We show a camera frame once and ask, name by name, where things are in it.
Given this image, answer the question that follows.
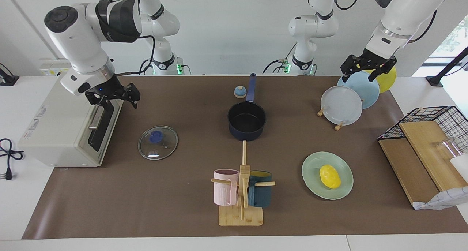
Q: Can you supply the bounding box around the glass lid with blue knob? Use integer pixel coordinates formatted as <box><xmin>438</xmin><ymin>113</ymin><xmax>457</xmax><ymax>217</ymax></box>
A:
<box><xmin>138</xmin><ymin>125</ymin><xmax>179</xmax><ymax>161</ymax></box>

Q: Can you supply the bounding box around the yellow plate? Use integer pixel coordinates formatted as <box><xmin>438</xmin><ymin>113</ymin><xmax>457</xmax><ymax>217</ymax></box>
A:
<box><xmin>364</xmin><ymin>66</ymin><xmax>397</xmax><ymax>94</ymax></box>

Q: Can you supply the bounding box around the light blue plate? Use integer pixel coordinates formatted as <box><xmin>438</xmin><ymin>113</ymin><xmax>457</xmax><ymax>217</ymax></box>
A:
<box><xmin>337</xmin><ymin>71</ymin><xmax>380</xmax><ymax>109</ymax></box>

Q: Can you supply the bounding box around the grey plate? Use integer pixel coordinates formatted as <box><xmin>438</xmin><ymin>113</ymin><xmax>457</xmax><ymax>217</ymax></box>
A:
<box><xmin>321</xmin><ymin>86</ymin><xmax>363</xmax><ymax>126</ymax></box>

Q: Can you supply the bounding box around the wooden plate rack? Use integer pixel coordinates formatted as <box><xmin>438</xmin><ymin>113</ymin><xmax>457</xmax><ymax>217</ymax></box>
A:
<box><xmin>317</xmin><ymin>105</ymin><xmax>346</xmax><ymax>131</ymax></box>

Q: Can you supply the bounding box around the light green plate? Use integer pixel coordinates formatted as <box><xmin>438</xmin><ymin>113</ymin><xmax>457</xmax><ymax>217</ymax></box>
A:
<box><xmin>302</xmin><ymin>151</ymin><xmax>354</xmax><ymax>200</ymax></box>

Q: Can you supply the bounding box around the beige toaster oven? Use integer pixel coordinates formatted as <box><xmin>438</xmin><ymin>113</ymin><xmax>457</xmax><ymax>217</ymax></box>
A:
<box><xmin>18</xmin><ymin>72</ymin><xmax>125</xmax><ymax>167</ymax></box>

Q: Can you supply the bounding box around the brown table mat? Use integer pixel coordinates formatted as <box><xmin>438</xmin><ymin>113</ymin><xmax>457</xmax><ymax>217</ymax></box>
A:
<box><xmin>22</xmin><ymin>75</ymin><xmax>468</xmax><ymax>240</ymax></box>

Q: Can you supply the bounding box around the wooden shelf unit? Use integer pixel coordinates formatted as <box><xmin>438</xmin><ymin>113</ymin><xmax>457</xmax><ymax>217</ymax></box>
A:
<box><xmin>378</xmin><ymin>121</ymin><xmax>468</xmax><ymax>207</ymax></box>

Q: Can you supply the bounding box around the black desk clamp stand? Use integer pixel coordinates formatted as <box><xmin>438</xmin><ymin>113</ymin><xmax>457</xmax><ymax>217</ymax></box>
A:
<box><xmin>0</xmin><ymin>63</ymin><xmax>19</xmax><ymax>86</ymax></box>

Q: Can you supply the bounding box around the clear glass cup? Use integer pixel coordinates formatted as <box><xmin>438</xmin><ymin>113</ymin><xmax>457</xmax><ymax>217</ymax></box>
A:
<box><xmin>431</xmin><ymin>138</ymin><xmax>462</xmax><ymax>160</ymax></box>

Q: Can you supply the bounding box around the dark blue saucepan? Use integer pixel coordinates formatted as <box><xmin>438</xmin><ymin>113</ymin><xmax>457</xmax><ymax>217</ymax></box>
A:
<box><xmin>227</xmin><ymin>73</ymin><xmax>267</xmax><ymax>141</ymax></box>

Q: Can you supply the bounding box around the pink ribbed mug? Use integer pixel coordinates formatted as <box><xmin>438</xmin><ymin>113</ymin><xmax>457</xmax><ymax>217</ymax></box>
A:
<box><xmin>214</xmin><ymin>169</ymin><xmax>240</xmax><ymax>206</ymax></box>

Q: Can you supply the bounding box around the white cylindrical container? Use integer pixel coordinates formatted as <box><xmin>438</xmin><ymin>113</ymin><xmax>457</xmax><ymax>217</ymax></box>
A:
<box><xmin>450</xmin><ymin>154</ymin><xmax>468</xmax><ymax>182</ymax></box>

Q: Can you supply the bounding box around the teal mug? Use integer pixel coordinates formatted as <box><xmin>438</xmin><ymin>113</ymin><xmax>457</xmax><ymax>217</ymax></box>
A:
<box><xmin>248</xmin><ymin>171</ymin><xmax>272</xmax><ymax>208</ymax></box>

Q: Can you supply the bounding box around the wooden mug rack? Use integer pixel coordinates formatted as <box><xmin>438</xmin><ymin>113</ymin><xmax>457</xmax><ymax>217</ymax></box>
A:
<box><xmin>211</xmin><ymin>141</ymin><xmax>276</xmax><ymax>226</ymax></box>

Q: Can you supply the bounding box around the black base cable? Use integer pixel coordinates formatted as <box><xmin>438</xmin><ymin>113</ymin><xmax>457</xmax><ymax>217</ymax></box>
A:
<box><xmin>263</xmin><ymin>42</ymin><xmax>297</xmax><ymax>74</ymax></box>
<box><xmin>139</xmin><ymin>58</ymin><xmax>155</xmax><ymax>76</ymax></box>

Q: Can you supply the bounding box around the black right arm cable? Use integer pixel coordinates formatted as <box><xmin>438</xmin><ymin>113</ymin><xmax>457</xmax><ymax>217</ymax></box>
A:
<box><xmin>110</xmin><ymin>34</ymin><xmax>156</xmax><ymax>76</ymax></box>

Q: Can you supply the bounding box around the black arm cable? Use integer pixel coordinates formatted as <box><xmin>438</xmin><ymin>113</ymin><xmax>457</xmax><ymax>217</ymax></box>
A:
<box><xmin>110</xmin><ymin>34</ymin><xmax>156</xmax><ymax>76</ymax></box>
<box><xmin>331</xmin><ymin>0</ymin><xmax>456</xmax><ymax>44</ymax></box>

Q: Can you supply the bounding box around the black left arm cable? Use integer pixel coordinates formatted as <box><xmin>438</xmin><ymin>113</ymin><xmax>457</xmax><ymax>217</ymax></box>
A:
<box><xmin>331</xmin><ymin>0</ymin><xmax>456</xmax><ymax>44</ymax></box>

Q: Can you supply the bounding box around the black angled camera stand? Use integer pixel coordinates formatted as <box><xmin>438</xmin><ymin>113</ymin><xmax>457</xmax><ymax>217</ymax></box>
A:
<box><xmin>426</xmin><ymin>47</ymin><xmax>468</xmax><ymax>87</ymax></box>

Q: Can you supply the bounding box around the black wire basket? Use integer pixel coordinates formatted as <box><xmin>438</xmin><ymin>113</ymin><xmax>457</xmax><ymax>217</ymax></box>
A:
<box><xmin>377</xmin><ymin>106</ymin><xmax>468</xmax><ymax>160</ymax></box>

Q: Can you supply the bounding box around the black power cord with plug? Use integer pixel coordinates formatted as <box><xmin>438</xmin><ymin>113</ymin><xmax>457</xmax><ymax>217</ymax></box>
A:
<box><xmin>0</xmin><ymin>138</ymin><xmax>24</xmax><ymax>181</ymax></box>

